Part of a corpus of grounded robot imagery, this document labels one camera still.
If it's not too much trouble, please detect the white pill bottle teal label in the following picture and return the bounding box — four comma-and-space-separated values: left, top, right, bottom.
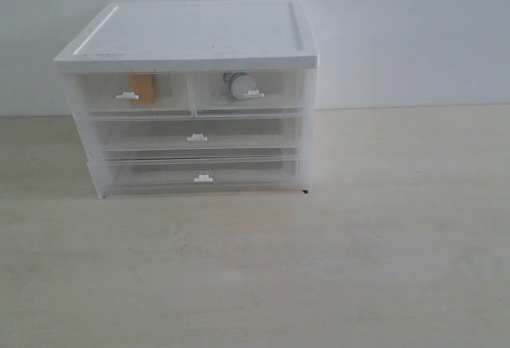
222, 72, 260, 100

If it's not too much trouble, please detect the white plastic drawer cabinet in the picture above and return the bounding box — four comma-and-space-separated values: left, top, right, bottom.
55, 0, 319, 193

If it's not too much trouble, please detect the yellow cheese wedge toy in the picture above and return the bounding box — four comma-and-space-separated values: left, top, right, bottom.
130, 74, 156, 105

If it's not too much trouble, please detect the clear bottom drawer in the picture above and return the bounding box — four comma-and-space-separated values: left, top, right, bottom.
88, 155, 310, 197

